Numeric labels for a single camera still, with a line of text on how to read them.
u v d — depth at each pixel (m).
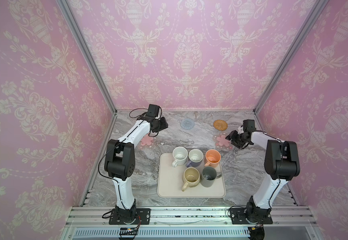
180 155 0.95
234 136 0.90
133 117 0.74
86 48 0.85
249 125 0.82
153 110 0.76
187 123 1.13
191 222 0.73
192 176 0.86
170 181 0.85
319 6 0.68
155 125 0.73
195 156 0.92
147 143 1.03
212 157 0.92
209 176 0.85
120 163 0.51
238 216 0.74
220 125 1.13
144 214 0.75
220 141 1.03
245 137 0.77
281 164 0.51
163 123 0.86
